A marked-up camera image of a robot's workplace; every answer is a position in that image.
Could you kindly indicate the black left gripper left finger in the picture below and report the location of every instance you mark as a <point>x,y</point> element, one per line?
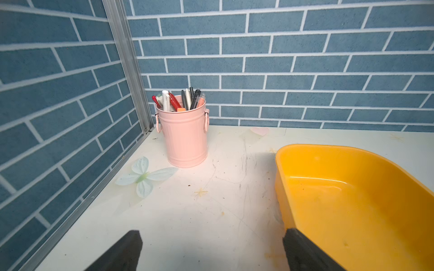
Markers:
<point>122,256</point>

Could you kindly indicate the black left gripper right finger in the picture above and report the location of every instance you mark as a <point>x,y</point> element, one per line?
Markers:
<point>303,255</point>

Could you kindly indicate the yellow plastic storage box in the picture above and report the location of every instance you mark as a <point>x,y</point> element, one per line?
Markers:
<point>363,211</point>

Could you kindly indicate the pink metal pen holder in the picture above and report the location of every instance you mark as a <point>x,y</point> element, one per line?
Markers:
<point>185,135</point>

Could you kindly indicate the red pen in holder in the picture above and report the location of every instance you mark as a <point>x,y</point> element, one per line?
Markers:
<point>174,102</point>

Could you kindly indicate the white pen in holder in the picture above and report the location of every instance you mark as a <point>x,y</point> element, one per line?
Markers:
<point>166,101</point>

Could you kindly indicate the black pen in holder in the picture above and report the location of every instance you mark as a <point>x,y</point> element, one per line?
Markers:
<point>195,99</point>

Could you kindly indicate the aluminium corner frame post left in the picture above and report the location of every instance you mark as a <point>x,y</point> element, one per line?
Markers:
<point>121,32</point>

